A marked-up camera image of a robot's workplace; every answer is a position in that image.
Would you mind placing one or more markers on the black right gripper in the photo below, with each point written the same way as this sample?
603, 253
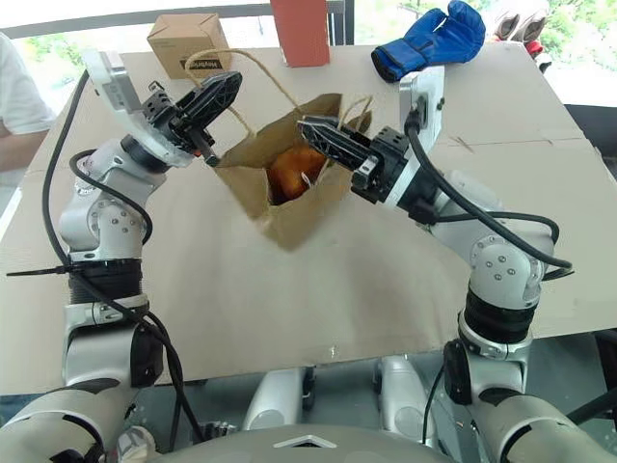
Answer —
383, 166

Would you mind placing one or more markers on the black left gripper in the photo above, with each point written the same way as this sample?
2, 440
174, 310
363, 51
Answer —
161, 113

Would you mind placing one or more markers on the brown paper bag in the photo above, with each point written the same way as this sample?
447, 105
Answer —
294, 222

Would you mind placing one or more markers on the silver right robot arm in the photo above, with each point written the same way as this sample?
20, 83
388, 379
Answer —
501, 263

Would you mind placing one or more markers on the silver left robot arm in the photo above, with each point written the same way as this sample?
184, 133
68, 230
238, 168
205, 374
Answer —
111, 222

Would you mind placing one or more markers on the orange plush toy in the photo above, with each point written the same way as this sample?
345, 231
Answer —
289, 173

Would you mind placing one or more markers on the grey plush slippers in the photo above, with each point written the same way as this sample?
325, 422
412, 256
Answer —
523, 24

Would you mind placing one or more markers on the small brown cardboard box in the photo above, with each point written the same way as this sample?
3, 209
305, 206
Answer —
185, 38

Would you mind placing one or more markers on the tall red box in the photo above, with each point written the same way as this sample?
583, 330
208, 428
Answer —
301, 31

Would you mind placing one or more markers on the blue boxing glove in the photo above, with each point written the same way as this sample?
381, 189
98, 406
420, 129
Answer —
434, 41

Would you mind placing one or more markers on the large cardboard sheet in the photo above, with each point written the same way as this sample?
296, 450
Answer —
308, 299

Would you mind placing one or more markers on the person in white shirt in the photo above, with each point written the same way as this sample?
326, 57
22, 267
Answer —
19, 96

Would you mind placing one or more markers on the black zip tie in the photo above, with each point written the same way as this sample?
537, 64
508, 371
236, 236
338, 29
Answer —
34, 272

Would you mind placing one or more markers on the silver left robot leg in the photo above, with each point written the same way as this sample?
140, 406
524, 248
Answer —
272, 400

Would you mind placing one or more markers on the silver robot leg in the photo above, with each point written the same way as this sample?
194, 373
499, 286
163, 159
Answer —
272, 400
407, 400

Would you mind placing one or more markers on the silver right robot leg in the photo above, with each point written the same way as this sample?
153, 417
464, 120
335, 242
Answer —
407, 400

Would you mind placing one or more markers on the silver robot torso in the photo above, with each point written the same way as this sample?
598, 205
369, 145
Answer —
308, 446

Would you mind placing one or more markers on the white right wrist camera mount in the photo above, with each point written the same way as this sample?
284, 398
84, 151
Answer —
429, 96

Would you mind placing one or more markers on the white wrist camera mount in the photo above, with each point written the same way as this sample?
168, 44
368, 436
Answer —
429, 96
113, 84

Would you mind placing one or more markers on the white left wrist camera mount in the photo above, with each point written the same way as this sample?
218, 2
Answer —
113, 84

